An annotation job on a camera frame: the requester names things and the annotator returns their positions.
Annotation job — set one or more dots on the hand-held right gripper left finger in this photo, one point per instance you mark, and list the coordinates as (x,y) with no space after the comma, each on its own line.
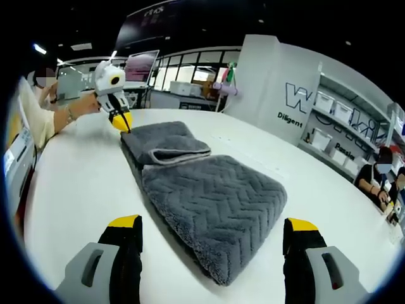
(95,285)

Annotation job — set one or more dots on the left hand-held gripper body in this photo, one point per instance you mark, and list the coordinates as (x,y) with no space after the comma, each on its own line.
(109,85)

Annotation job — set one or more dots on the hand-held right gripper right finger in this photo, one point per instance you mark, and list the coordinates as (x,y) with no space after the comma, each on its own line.
(300,253)

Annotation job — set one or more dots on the grey fleece towel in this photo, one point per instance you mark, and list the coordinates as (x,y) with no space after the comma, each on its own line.
(215,196)

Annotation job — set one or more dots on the person's left hand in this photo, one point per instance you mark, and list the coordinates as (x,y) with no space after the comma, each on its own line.
(90,104)

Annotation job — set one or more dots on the computer monitor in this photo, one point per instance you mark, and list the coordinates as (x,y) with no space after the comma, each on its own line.
(140,68)

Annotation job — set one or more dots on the grey flat panel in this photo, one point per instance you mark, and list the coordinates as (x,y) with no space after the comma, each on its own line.
(69,82)

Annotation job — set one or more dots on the grey counter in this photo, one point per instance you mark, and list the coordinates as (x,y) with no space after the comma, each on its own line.
(171,100)

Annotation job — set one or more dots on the white storage box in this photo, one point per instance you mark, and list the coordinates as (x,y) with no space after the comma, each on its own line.
(186,88)

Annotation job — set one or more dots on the white table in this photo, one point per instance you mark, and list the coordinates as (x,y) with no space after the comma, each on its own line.
(79,177)

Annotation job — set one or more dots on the large dark hanging screen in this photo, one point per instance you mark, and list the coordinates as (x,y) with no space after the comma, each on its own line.
(145,25)

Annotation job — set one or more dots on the person's cream shirt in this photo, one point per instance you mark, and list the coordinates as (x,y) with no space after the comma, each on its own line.
(34,120)

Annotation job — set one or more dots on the cardboard box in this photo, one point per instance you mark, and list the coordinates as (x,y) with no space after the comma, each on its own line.
(209,90)

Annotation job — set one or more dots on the purple rolled mat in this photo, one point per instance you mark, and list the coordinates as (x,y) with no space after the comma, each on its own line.
(227,90)

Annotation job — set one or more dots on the white chest device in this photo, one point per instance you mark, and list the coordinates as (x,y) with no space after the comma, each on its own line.
(19,164)

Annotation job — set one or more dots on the green and red hanging items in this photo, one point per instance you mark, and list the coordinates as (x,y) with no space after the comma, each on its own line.
(229,73)

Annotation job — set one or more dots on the shelf with white boxes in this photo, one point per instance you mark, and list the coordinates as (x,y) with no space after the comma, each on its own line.
(322,139)

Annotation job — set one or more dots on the grey shelf unit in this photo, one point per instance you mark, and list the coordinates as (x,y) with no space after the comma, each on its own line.
(364,126)

